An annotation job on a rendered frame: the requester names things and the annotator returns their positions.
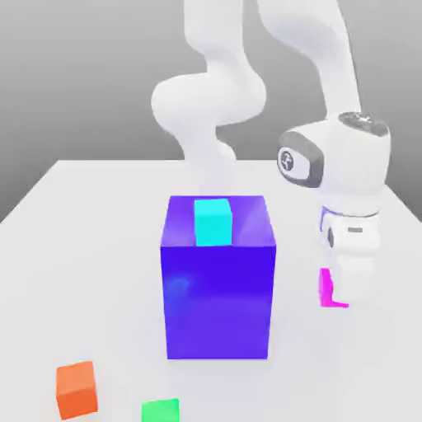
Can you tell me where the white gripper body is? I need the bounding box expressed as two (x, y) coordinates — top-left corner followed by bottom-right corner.
(324, 215), (381, 265)

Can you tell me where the small magenta cube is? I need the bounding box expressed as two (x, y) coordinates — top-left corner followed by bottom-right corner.
(318, 267), (349, 309)

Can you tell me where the small cyan cube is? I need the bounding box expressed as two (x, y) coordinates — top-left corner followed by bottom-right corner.
(193, 198), (234, 247)

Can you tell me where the small green cube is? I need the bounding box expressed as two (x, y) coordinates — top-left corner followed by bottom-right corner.
(141, 397), (181, 422)

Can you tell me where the small orange cube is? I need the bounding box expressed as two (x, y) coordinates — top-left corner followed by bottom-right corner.
(54, 359), (99, 421)

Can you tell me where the large blue box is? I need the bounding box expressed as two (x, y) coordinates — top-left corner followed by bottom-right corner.
(160, 195), (277, 361)

